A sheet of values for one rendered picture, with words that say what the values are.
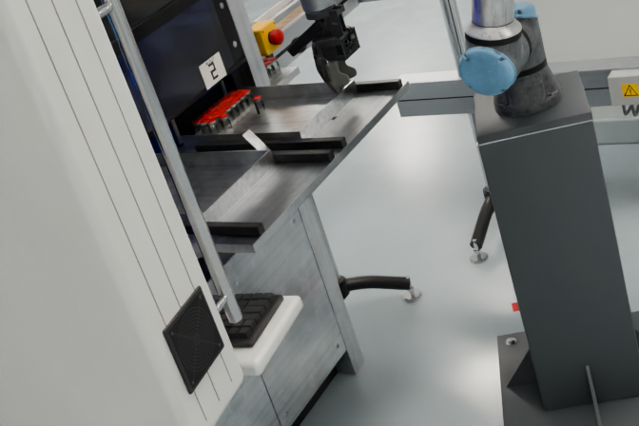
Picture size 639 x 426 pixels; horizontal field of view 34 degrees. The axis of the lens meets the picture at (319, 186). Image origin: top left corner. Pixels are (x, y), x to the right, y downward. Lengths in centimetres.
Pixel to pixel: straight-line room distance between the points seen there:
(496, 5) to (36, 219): 106
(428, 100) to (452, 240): 49
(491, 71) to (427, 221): 158
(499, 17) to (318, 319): 108
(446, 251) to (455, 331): 46
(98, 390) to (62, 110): 46
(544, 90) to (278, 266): 83
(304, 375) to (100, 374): 129
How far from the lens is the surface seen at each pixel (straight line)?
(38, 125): 137
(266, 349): 177
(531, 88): 232
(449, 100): 333
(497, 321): 307
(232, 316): 170
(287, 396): 275
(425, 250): 350
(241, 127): 248
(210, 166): 232
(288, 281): 272
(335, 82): 238
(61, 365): 162
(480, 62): 215
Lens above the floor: 174
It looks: 25 degrees down
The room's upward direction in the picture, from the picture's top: 18 degrees counter-clockwise
